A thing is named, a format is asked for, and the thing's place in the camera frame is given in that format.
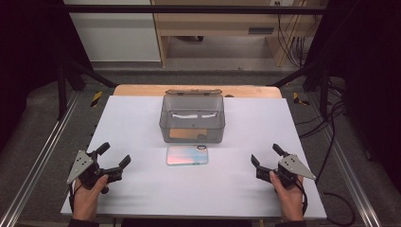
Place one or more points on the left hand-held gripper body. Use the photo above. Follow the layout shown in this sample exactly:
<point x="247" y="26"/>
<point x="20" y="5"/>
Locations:
<point x="81" y="166"/>

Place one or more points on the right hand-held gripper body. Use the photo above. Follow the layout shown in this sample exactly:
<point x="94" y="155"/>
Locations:
<point x="293" y="167"/>

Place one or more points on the iridescent phone case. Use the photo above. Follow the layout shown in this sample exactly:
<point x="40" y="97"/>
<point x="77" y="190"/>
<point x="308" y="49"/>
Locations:
<point x="187" y="155"/>

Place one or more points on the grey transparent storage box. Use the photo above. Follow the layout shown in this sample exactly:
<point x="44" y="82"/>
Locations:
<point x="192" y="107"/>

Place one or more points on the person's left hand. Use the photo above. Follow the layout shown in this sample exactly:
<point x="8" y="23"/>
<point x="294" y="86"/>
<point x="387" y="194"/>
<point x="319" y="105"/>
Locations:
<point x="85" y="200"/>

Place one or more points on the person's right hand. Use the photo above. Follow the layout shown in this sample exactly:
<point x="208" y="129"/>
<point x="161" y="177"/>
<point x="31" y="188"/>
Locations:
<point x="288" y="201"/>

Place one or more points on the left yellow clamp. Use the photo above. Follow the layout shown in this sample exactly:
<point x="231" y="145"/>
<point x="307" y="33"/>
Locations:
<point x="96" y="98"/>

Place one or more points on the wooden table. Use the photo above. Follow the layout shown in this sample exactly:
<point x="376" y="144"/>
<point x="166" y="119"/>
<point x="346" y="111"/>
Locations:
<point x="142" y="90"/>

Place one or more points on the black metal stand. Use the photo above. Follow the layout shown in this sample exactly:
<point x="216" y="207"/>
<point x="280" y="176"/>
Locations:
<point x="62" y="91"/>
<point x="324" y="88"/>

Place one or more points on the white cabinet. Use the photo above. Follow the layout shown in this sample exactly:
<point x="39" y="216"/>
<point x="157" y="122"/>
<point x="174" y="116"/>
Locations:
<point x="116" y="38"/>

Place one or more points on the black curtain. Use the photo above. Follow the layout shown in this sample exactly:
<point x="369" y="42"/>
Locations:
<point x="372" y="78"/>
<point x="28" y="47"/>

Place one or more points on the light wooden desk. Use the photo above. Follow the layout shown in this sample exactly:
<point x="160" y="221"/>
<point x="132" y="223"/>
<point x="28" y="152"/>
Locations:
<point x="217" y="22"/>

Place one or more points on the aluminium floor rail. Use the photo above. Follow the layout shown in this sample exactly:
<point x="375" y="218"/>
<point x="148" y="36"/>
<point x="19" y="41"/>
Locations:
<point x="41" y="151"/>
<point x="350" y="176"/>

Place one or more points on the black horizontal frame bar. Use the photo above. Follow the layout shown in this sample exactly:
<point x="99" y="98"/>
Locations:
<point x="189" y="9"/>

